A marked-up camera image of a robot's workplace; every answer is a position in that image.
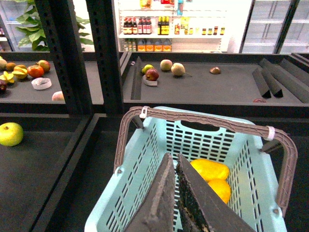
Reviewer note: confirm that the green potted plant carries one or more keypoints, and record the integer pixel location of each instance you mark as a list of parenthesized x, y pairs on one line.
[(36, 29)]

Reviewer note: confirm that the pale pear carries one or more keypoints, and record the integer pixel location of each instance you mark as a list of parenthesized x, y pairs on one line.
[(178, 69)]

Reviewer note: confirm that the brown plastic basket handle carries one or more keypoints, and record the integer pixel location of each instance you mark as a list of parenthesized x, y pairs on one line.
[(290, 150)]

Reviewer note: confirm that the white tape roll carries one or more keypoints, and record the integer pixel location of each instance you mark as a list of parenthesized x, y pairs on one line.
[(41, 83)]

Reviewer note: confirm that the glass door refrigerator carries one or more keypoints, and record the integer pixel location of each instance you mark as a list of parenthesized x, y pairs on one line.
[(277, 27)]

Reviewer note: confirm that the yellow mango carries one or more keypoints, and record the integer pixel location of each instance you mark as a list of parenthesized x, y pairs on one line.
[(210, 170)]

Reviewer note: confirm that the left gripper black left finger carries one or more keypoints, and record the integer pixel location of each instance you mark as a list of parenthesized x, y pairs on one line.
[(156, 212)]

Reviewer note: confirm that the white zip tie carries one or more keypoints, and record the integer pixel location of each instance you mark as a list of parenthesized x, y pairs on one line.
[(271, 133), (144, 112)]

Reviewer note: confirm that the red orange tomato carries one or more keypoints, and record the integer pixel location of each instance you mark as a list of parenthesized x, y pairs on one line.
[(35, 71)]

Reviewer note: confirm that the white shelf with bottles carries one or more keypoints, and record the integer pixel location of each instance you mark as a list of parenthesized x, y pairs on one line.
[(194, 26)]

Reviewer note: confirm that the light blue plastic basket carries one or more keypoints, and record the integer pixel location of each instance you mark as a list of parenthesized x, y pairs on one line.
[(252, 178)]

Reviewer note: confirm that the yellow lemon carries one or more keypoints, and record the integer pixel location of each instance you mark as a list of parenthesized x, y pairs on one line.
[(221, 188)]

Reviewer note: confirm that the black upright post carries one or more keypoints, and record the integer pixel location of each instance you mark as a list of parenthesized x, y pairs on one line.
[(102, 24)]

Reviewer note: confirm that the green apple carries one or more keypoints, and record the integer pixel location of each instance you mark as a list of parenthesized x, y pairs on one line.
[(11, 134)]

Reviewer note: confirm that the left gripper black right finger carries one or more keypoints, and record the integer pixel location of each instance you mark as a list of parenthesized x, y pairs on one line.
[(201, 209)]

